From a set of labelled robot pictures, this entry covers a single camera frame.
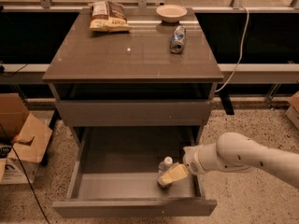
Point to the brown cardboard box left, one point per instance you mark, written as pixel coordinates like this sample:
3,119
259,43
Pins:
24,140

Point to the cardboard box right edge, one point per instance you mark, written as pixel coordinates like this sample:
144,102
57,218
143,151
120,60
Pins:
293,111

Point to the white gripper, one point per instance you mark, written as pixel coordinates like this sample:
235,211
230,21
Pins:
192,161

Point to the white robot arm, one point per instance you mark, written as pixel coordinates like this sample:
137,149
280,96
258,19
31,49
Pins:
231,153

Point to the brown chip bag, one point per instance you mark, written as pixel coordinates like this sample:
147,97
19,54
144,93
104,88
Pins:
108,16

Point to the grey drawer cabinet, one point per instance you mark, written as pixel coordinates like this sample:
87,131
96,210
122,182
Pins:
133,66

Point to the closed grey top drawer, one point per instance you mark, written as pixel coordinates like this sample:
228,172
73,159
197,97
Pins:
133,113

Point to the crushed blue soda can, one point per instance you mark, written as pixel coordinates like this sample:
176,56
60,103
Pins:
177,42

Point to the clear plastic bottle white cap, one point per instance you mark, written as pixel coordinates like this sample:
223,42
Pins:
164,179

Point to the white bowl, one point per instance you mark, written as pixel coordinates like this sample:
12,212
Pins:
171,13

